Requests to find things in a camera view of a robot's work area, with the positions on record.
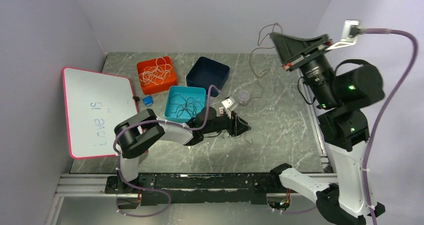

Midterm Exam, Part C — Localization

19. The orange plastic box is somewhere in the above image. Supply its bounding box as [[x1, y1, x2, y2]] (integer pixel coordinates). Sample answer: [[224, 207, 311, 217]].
[[136, 56, 178, 95]]

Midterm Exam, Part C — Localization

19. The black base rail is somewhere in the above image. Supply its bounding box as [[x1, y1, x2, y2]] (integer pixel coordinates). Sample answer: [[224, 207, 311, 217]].
[[104, 172, 287, 206]]

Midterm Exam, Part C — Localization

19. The light blue plastic box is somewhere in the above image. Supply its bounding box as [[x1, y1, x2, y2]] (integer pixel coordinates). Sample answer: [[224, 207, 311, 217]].
[[164, 85, 206, 123]]

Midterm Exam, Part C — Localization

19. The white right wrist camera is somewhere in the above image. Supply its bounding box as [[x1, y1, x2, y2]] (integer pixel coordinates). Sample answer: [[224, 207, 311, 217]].
[[326, 19, 362, 51]]

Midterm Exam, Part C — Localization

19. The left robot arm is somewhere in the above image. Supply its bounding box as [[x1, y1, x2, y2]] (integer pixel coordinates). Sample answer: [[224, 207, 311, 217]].
[[113, 106, 251, 193]]

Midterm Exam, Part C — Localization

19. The blue whiteboard eraser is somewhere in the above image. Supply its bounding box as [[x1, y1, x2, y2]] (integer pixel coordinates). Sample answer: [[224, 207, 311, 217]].
[[141, 95, 153, 107]]

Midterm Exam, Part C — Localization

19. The white cable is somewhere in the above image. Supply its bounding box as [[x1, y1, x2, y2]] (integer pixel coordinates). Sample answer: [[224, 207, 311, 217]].
[[139, 56, 174, 87]]

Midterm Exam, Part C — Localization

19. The brown cable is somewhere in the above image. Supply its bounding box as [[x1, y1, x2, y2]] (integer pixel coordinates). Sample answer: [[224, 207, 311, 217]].
[[248, 22, 284, 100]]

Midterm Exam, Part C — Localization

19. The dark blue plastic box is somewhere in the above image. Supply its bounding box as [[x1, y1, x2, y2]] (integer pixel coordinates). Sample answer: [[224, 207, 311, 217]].
[[185, 56, 230, 92]]

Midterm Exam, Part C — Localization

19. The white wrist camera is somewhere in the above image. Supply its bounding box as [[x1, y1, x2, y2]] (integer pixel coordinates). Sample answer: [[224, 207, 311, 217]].
[[221, 97, 238, 115], [326, 19, 362, 51]]

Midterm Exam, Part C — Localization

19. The clear paperclip container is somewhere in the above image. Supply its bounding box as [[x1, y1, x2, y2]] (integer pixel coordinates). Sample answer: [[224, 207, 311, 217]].
[[237, 90, 251, 106]]

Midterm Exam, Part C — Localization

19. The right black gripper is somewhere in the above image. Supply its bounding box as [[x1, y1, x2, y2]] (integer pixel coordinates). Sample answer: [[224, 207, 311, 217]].
[[269, 30, 339, 108]]

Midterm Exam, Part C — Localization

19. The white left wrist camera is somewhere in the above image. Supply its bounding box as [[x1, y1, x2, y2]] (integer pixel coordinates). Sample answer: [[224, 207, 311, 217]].
[[221, 97, 238, 115]]

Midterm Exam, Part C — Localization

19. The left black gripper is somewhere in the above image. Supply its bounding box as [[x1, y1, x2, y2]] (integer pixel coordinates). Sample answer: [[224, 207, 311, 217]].
[[203, 109, 252, 138]]

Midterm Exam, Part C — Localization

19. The pink framed whiteboard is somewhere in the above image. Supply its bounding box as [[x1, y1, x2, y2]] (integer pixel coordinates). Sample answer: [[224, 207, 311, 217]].
[[62, 67, 138, 160]]

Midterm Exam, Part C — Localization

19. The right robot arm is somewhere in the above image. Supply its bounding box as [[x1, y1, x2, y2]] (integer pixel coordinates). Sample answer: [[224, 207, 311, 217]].
[[269, 32, 385, 225]]

